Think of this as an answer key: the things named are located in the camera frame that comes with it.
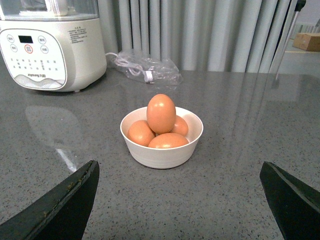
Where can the brown egg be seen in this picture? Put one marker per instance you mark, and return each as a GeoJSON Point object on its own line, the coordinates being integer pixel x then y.
{"type": "Point", "coordinates": [180, 126]}
{"type": "Point", "coordinates": [168, 141]}
{"type": "Point", "coordinates": [161, 114]}
{"type": "Point", "coordinates": [140, 133]}

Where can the white round bowl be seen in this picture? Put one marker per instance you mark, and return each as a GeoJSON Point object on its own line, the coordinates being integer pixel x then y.
{"type": "Point", "coordinates": [163, 158]}

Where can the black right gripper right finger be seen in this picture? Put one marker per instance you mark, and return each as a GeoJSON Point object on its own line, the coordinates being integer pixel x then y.
{"type": "Point", "coordinates": [294, 204]}

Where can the clear plastic bag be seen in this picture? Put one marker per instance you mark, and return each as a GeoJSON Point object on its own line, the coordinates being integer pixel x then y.
{"type": "Point", "coordinates": [139, 66]}

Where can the brown egg front in bowl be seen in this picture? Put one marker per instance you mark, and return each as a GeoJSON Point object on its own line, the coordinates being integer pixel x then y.
{"type": "Point", "coordinates": [168, 141]}

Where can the cardboard box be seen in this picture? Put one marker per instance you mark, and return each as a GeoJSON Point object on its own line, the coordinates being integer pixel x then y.
{"type": "Point", "coordinates": [307, 42]}

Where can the metal tripod leg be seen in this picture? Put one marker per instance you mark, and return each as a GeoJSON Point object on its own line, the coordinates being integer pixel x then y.
{"type": "Point", "coordinates": [299, 6]}

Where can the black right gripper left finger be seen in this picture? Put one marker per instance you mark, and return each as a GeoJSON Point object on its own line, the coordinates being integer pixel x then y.
{"type": "Point", "coordinates": [60, 214]}

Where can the white Joyoung soymilk maker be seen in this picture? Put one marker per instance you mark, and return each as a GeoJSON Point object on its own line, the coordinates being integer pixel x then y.
{"type": "Point", "coordinates": [52, 45]}

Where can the brown egg back in bowl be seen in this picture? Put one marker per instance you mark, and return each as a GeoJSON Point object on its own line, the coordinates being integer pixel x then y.
{"type": "Point", "coordinates": [180, 126]}

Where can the grey curtain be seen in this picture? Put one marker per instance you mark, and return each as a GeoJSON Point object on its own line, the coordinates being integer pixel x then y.
{"type": "Point", "coordinates": [246, 36]}

